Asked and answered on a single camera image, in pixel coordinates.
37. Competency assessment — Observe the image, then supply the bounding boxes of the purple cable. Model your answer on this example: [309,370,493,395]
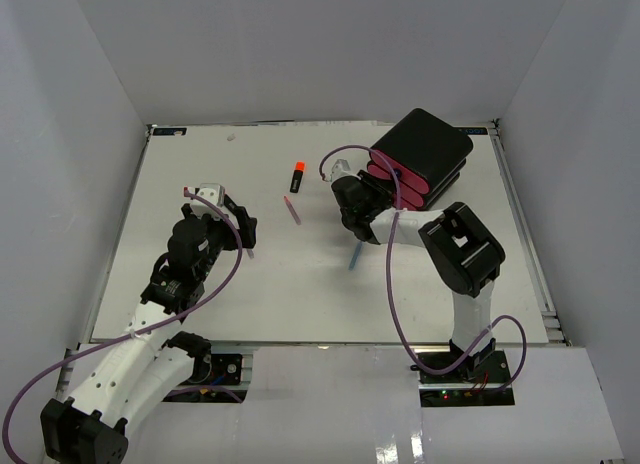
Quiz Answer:
[319,144,529,385]
[0,189,246,464]

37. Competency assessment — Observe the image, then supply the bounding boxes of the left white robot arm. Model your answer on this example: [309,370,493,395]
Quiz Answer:
[40,184,257,463]

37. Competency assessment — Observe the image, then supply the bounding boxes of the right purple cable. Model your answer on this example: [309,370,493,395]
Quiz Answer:
[319,144,529,385]

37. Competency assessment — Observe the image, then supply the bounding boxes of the orange cap black highlighter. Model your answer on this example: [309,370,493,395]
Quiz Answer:
[289,161,306,193]

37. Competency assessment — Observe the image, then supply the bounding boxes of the black pink drawer organizer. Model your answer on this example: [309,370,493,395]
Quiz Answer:
[367,108,473,211]

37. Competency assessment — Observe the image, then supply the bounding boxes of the dark blue table label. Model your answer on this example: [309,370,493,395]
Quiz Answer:
[152,127,187,136]

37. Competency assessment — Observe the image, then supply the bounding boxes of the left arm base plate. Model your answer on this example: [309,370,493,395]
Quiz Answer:
[165,353,244,386]

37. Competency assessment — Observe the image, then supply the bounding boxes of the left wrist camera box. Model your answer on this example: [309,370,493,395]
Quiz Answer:
[191,184,226,219]

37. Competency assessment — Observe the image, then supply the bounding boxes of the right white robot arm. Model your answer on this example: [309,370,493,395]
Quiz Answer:
[329,168,505,383]

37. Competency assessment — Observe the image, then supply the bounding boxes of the blue slim highlighter pen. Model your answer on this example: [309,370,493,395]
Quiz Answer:
[348,241,364,271]

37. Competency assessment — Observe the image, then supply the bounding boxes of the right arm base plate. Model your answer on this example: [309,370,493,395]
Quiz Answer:
[410,351,511,385]

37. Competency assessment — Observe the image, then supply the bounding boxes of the right dark table label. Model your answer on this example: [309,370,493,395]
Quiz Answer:
[458,127,488,136]

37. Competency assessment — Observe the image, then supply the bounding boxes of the purple red-tip pen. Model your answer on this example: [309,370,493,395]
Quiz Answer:
[283,195,302,226]

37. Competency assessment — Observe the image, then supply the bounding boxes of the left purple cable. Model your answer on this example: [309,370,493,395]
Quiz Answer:
[0,189,246,464]

